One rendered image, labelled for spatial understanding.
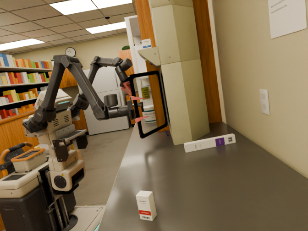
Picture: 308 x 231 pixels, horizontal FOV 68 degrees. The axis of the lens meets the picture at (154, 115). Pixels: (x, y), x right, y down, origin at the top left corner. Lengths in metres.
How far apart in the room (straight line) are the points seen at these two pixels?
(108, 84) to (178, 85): 5.06
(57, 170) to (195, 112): 1.07
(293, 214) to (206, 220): 0.23
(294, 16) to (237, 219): 0.66
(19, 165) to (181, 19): 1.55
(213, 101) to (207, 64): 0.27
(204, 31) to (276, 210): 1.27
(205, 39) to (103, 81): 4.84
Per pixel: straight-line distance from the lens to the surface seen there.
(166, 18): 1.32
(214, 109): 1.73
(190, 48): 1.39
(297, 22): 0.91
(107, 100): 1.23
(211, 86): 1.71
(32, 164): 2.01
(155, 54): 1.29
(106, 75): 6.29
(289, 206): 0.79
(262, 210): 0.76
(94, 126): 6.53
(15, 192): 1.90
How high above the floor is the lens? 1.37
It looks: 10 degrees down
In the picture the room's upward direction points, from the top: 10 degrees counter-clockwise
